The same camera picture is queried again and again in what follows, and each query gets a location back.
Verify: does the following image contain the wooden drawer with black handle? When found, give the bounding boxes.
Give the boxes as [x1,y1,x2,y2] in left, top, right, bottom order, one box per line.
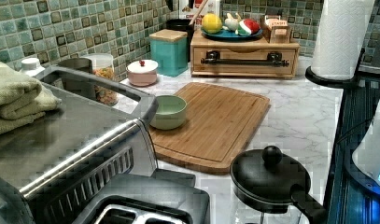
[191,48,298,77]

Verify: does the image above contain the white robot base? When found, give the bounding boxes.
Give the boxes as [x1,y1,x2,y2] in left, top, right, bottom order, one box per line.
[344,77,380,200]

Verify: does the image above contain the wooden drawer cabinet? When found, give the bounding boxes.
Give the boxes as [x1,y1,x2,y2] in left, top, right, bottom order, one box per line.
[190,31,300,79]

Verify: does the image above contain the light green bowl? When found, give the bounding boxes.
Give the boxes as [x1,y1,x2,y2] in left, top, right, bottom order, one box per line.
[150,95,187,130]

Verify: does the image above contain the bamboo cutting board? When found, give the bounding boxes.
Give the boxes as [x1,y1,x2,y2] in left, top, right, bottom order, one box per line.
[149,82,270,175]

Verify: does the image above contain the pink pot with white lid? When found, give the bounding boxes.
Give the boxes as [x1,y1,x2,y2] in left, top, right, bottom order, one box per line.
[127,60,158,87]

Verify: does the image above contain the teal canister with wooden lid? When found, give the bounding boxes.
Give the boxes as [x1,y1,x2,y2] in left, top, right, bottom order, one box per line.
[149,29,188,77]

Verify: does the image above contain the blue plate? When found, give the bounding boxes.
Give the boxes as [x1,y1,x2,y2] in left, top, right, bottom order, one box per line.
[201,28,262,41]

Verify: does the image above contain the black toaster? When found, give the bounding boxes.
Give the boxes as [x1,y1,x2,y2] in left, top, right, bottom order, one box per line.
[72,169,210,224]

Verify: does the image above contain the black utensil holder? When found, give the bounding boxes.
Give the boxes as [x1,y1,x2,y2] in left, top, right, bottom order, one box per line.
[166,19,194,61]

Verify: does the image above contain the yellow lemon toy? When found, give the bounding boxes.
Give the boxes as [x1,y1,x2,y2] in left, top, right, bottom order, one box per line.
[202,13,222,34]

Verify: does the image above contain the white garlic toy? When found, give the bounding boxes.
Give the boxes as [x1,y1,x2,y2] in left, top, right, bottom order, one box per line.
[224,13,242,32]

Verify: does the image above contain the glass jar of cereal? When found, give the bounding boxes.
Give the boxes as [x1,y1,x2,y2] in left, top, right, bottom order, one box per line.
[84,53,118,106]

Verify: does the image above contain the black pan with lid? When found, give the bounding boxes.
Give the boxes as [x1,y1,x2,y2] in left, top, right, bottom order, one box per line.
[230,146,328,224]

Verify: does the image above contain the white cereal box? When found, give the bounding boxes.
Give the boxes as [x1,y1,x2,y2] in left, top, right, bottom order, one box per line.
[178,0,220,19]

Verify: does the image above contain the watermelon slice toy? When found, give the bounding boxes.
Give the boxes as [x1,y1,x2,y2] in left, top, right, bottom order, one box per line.
[235,19,260,36]

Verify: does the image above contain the wooden spoon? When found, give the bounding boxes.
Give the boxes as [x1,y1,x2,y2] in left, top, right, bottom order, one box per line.
[189,0,208,26]

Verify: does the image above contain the metal canister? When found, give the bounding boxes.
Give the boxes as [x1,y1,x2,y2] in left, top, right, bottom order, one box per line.
[58,58,96,100]

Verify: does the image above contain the wooden tea bag box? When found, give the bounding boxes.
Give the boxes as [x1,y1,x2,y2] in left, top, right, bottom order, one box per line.
[260,15,291,44]

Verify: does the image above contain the black paper towel holder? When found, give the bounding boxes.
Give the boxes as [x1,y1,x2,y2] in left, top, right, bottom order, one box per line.
[305,48,365,90]

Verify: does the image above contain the stainless toaster oven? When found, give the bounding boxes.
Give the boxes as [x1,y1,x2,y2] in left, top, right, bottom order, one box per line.
[0,66,158,224]

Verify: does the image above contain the white bottle with cap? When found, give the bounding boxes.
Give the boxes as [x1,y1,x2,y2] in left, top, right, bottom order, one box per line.
[20,58,45,77]

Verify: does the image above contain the white paper towel roll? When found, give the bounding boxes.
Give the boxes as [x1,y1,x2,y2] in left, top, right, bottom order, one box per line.
[311,0,375,80]

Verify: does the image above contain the folded green towel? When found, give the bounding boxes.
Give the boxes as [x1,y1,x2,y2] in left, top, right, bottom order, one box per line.
[0,62,62,134]

